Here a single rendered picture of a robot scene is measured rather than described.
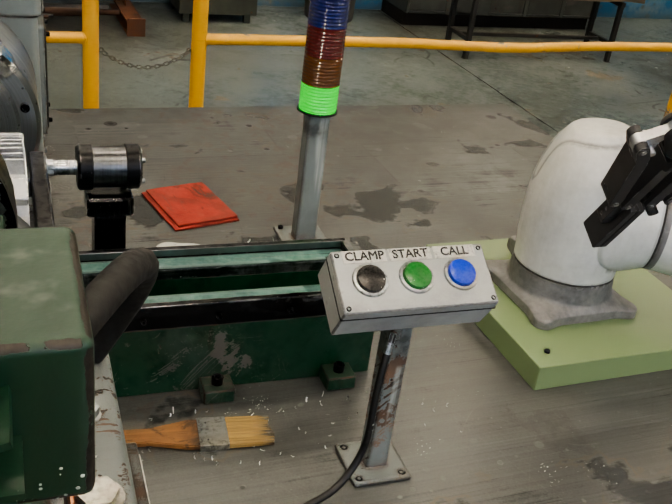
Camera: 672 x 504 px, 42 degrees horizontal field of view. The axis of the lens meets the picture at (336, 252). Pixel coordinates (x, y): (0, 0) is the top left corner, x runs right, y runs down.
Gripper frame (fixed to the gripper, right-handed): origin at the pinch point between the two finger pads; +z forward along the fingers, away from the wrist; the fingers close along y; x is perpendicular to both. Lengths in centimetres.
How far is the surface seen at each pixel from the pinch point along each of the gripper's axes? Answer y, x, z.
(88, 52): 27, -185, 192
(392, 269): 19.3, -1.0, 10.5
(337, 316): 25.5, 2.8, 12.3
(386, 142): -23, -69, 85
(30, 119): 52, -39, 37
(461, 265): 12.0, -0.5, 9.7
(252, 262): 25.4, -17.1, 38.5
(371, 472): 17.8, 13.8, 32.4
